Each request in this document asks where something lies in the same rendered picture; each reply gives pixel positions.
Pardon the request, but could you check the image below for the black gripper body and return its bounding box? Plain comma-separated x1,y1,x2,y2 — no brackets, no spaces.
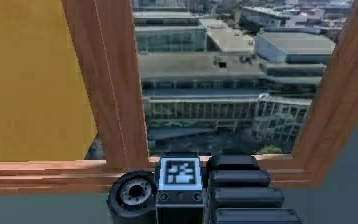
106,170,159,224

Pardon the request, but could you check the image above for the brown wooden window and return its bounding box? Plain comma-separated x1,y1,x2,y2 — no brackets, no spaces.
0,0,358,197

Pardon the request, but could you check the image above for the yellow curtain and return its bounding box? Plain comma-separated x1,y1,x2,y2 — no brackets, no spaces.
0,0,99,163

